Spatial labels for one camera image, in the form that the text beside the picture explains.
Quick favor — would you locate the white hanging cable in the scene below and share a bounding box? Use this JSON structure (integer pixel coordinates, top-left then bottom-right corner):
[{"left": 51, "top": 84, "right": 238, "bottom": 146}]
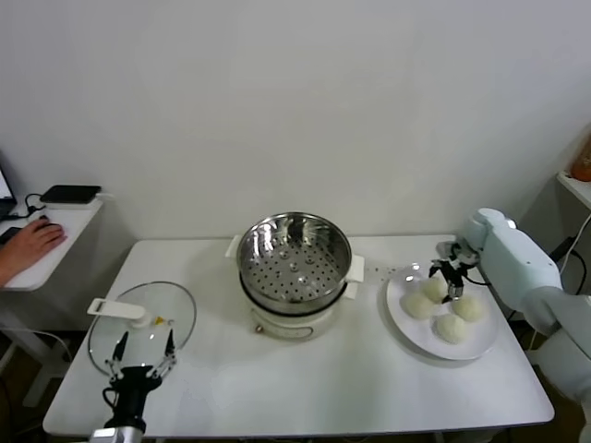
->
[{"left": 530, "top": 234, "right": 585, "bottom": 352}]

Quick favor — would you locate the white steamed baozi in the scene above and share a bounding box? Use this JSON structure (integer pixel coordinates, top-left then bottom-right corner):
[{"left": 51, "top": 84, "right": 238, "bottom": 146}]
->
[
  {"left": 418, "top": 277, "right": 450, "bottom": 305},
  {"left": 435, "top": 314, "right": 468, "bottom": 345},
  {"left": 451, "top": 295, "right": 488, "bottom": 323},
  {"left": 403, "top": 293, "right": 435, "bottom": 320}
]

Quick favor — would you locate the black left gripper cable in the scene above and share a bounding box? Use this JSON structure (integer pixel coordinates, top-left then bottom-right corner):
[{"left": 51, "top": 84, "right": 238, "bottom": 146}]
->
[{"left": 102, "top": 387, "right": 121, "bottom": 419}]

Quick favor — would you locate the white electric cooker base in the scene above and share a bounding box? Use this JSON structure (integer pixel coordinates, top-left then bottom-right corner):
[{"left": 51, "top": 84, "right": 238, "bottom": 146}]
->
[{"left": 239, "top": 271, "right": 359, "bottom": 341}]

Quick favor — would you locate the white shelf board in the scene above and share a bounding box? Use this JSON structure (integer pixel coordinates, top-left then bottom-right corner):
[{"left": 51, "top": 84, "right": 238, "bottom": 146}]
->
[{"left": 555, "top": 171, "right": 591, "bottom": 213}]

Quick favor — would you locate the bare person forearm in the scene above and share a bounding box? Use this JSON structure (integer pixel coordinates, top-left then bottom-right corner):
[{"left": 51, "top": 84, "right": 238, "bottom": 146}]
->
[{"left": 0, "top": 251, "right": 24, "bottom": 290}]

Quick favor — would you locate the white floor cable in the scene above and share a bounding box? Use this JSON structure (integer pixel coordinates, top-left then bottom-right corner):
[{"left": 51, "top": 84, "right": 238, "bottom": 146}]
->
[{"left": 0, "top": 325, "right": 75, "bottom": 365}]

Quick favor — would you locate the black laptop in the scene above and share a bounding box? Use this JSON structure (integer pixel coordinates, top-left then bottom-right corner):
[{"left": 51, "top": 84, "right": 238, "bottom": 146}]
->
[{"left": 0, "top": 151, "right": 18, "bottom": 218}]

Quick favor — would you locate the orange plastic bag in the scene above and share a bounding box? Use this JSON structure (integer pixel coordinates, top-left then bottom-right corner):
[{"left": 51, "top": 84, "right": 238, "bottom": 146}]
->
[{"left": 568, "top": 136, "right": 591, "bottom": 182}]

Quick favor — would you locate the white side desk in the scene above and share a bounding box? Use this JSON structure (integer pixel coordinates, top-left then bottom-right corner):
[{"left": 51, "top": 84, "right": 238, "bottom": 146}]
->
[{"left": 0, "top": 196, "right": 105, "bottom": 410}]

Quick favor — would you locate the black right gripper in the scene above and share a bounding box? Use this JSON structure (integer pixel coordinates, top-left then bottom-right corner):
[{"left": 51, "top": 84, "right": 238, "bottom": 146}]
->
[{"left": 428, "top": 242, "right": 481, "bottom": 305}]

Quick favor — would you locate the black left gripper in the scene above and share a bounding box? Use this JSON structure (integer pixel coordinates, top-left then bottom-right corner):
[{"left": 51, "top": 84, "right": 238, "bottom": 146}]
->
[{"left": 103, "top": 327, "right": 177, "bottom": 428}]

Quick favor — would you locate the black flat box device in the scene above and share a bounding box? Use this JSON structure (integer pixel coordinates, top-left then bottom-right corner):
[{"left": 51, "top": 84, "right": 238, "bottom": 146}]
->
[{"left": 39, "top": 186, "right": 103, "bottom": 205}]

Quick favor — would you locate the bare person hand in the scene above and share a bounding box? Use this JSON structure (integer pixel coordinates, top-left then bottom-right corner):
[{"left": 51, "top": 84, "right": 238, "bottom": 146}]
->
[{"left": 13, "top": 220, "right": 69, "bottom": 271}]

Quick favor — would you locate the white round plate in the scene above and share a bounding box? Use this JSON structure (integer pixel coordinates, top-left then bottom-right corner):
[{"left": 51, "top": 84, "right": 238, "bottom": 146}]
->
[{"left": 380, "top": 262, "right": 500, "bottom": 362}]

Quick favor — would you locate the glass lid with white handle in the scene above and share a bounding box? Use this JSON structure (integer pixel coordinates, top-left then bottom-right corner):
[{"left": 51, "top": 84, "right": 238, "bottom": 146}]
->
[{"left": 86, "top": 281, "right": 198, "bottom": 380}]

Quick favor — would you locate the black power cable with adapter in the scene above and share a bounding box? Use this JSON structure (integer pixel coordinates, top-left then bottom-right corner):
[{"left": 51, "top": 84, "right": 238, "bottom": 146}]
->
[{"left": 551, "top": 235, "right": 587, "bottom": 296}]

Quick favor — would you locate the black desk cable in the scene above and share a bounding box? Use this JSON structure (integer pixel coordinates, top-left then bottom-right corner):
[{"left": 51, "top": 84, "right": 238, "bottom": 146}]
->
[{"left": 22, "top": 193, "right": 47, "bottom": 218}]

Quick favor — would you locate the perforated steel steamer basket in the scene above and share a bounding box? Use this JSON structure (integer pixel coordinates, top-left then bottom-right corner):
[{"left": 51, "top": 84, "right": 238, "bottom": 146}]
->
[{"left": 224, "top": 211, "right": 367, "bottom": 306}]

